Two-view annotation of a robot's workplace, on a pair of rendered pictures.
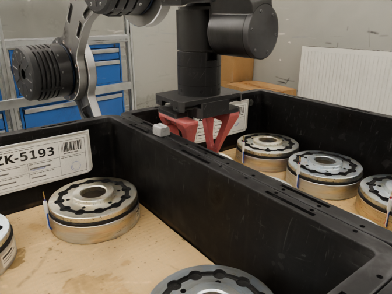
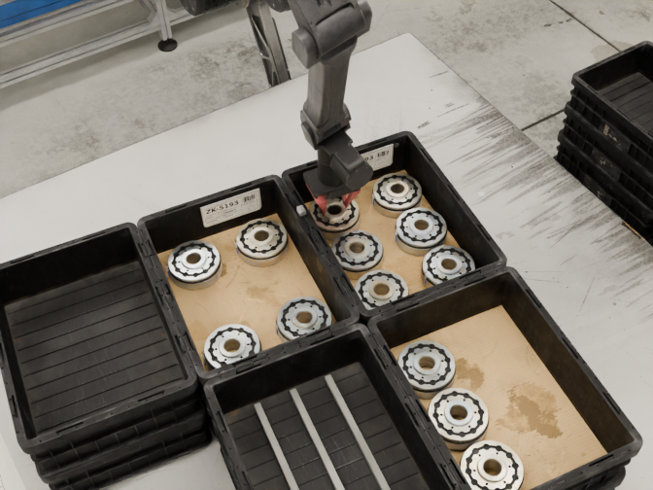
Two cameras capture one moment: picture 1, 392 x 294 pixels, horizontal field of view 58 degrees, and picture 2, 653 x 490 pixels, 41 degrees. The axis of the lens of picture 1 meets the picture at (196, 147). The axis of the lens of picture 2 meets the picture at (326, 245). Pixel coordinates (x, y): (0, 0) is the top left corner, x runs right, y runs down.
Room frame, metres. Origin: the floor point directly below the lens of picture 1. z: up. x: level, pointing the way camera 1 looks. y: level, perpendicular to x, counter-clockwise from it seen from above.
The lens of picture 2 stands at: (-0.68, -0.30, 2.17)
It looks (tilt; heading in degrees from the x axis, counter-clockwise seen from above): 50 degrees down; 15
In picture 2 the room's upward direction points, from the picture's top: 2 degrees counter-clockwise
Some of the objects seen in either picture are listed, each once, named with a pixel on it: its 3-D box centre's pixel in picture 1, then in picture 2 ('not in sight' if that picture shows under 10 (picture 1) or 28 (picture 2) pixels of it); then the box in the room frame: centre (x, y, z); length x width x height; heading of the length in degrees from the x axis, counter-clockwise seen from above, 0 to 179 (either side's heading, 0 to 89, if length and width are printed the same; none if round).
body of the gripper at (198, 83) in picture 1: (199, 78); (332, 169); (0.47, 0.00, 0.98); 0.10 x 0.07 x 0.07; 126
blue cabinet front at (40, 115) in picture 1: (76, 91); not in sight; (2.24, 0.77, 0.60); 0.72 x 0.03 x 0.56; 135
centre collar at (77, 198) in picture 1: (93, 193); (261, 236); (0.37, 0.12, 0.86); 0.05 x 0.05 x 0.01
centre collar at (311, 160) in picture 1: (324, 161); (421, 225); (0.46, -0.18, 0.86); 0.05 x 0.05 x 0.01
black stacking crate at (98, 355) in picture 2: not in sight; (90, 343); (0.05, 0.35, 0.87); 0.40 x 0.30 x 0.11; 37
